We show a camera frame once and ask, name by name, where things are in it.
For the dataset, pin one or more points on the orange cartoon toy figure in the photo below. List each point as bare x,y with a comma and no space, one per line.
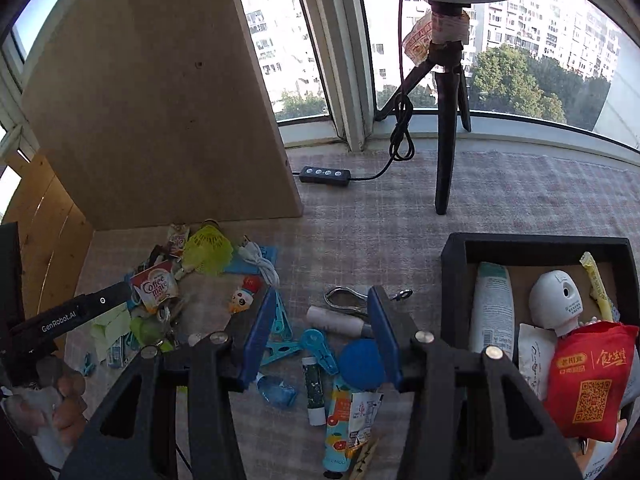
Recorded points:
241,300

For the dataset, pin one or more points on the white round-head figure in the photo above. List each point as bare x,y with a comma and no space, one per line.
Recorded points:
550,295

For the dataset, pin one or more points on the small red-white sachet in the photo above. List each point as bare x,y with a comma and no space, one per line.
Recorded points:
176,240

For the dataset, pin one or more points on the blue plastic wrapper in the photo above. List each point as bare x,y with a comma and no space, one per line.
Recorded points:
277,392

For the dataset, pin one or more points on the blue round lid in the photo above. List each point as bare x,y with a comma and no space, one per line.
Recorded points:
360,362

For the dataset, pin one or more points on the person's left hand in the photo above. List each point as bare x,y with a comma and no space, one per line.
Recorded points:
60,400

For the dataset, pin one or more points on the metal carabiner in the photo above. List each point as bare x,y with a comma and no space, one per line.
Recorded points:
332,300

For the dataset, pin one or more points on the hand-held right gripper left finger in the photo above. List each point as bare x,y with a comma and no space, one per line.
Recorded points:
259,335

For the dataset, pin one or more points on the white plastic packet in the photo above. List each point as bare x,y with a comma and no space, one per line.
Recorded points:
532,355

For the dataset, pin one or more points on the paper tag on tripod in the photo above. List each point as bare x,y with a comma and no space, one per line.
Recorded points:
417,40

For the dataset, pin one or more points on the light blue clothespin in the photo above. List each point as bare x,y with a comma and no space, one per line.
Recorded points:
280,352
281,317
317,345

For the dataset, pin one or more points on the large plywood board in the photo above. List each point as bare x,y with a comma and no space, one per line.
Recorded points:
150,110

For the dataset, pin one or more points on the coffee creamer cup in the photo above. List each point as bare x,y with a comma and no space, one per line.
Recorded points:
155,287

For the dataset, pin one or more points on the black container box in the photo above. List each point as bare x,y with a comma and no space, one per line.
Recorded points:
500,246

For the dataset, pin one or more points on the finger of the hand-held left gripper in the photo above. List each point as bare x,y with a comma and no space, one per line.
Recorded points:
95,304

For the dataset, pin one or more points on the wooden clothespin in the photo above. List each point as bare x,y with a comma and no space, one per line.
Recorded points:
362,462

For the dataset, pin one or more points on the orange fruit-print tube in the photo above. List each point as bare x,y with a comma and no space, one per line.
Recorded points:
337,420

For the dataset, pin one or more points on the yellow stick packet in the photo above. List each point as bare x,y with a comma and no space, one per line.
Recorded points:
597,280

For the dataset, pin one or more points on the white printed sachet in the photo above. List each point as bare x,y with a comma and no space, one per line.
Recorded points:
365,415

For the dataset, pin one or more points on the black tripod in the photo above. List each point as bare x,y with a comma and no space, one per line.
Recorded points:
445,160

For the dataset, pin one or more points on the black inline controller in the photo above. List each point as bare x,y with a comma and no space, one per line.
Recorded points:
325,174

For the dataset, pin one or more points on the red snack packet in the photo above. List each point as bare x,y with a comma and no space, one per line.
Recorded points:
590,360

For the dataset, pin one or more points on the small metal snap hook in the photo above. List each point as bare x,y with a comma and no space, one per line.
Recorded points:
401,294

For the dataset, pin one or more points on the white cosmetic tube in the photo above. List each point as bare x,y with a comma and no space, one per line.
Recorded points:
492,305

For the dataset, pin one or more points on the light green paper notes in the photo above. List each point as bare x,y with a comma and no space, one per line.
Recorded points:
110,325

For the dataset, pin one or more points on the small white bottle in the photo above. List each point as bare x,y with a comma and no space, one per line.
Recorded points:
330,320

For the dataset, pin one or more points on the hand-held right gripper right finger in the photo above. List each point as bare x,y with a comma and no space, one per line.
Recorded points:
386,332

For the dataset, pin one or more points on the window frame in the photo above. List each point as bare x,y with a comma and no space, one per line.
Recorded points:
350,60

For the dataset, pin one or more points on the green jelly cup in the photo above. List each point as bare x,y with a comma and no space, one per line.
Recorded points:
145,330

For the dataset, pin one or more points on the yellow shuttlecock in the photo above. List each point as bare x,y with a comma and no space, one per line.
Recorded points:
205,250

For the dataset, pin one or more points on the pine wood panel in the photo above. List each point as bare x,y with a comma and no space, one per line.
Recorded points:
45,220

